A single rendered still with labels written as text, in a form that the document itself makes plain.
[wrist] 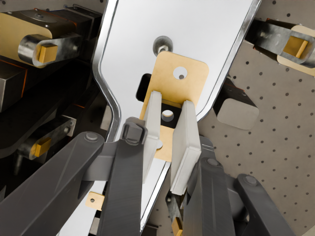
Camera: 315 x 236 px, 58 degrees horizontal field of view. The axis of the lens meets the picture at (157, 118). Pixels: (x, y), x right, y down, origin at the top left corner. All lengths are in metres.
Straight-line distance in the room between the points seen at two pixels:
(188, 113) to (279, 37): 0.30
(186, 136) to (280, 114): 0.75
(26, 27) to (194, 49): 0.25
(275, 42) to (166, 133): 0.28
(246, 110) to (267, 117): 0.35
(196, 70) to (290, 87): 0.68
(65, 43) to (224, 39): 0.25
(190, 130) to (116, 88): 0.35
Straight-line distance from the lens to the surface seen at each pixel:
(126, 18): 0.47
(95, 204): 0.62
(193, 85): 0.21
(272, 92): 0.86
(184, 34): 0.47
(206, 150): 0.16
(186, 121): 0.17
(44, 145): 0.48
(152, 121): 0.15
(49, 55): 0.42
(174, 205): 0.57
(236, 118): 0.54
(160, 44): 0.43
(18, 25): 0.45
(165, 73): 0.20
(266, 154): 0.94
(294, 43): 0.41
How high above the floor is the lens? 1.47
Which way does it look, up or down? 67 degrees down
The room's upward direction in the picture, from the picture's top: 176 degrees counter-clockwise
